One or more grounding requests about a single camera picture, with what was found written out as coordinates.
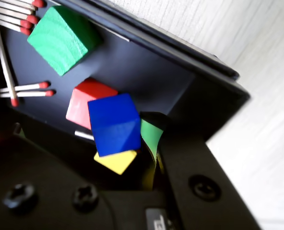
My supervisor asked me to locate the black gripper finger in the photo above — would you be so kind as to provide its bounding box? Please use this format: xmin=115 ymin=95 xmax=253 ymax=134
xmin=140 ymin=111 xmax=264 ymax=230
xmin=0 ymin=124 xmax=114 ymax=230

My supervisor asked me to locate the yellow wooden cube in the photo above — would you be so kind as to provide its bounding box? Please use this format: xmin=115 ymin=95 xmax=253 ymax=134
xmin=93 ymin=150 xmax=138 ymax=175

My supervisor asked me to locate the blue wooden cube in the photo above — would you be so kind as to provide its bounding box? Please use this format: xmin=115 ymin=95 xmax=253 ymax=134
xmin=87 ymin=93 xmax=142 ymax=158

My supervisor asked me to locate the red wooden cube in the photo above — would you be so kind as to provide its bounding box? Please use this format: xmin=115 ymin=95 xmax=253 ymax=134
xmin=65 ymin=78 xmax=118 ymax=130

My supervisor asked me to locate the green wooden cube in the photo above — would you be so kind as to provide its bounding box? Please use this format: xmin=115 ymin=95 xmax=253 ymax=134
xmin=26 ymin=5 xmax=102 ymax=77

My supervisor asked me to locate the plain wooden matchstick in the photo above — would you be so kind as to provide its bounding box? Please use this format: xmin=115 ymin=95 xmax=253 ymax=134
xmin=74 ymin=130 xmax=95 ymax=141

